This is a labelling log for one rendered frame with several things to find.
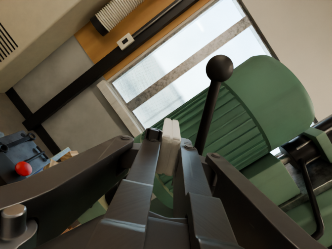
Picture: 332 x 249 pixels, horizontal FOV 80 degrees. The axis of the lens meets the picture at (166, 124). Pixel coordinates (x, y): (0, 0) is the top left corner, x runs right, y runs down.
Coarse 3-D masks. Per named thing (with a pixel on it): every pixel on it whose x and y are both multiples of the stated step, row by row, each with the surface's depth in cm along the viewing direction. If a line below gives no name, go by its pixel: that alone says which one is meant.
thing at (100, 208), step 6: (102, 198) 44; (96, 204) 42; (102, 204) 43; (90, 210) 43; (96, 210) 43; (102, 210) 43; (84, 216) 43; (90, 216) 43; (96, 216) 43; (84, 222) 44
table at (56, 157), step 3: (63, 150) 69; (66, 150) 70; (69, 150) 71; (60, 153) 67; (63, 153) 68; (54, 156) 64; (57, 156) 65; (60, 156) 66; (54, 159) 63; (57, 159) 64; (60, 162) 64
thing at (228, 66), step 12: (216, 60) 24; (228, 60) 24; (216, 72) 24; (228, 72) 24; (216, 84) 25; (216, 96) 26; (204, 108) 27; (204, 120) 26; (204, 132) 27; (204, 144) 27
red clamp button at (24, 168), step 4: (16, 164) 37; (20, 164) 37; (24, 164) 38; (28, 164) 39; (16, 168) 36; (20, 168) 37; (24, 168) 37; (28, 168) 38; (20, 172) 36; (24, 172) 37; (28, 172) 37
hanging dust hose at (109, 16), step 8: (112, 0) 151; (120, 0) 150; (128, 0) 150; (136, 0) 152; (104, 8) 151; (112, 8) 150; (120, 8) 152; (128, 8) 154; (96, 16) 152; (104, 16) 152; (112, 16) 153; (120, 16) 156; (96, 24) 153; (104, 24) 154; (112, 24) 157; (104, 32) 158
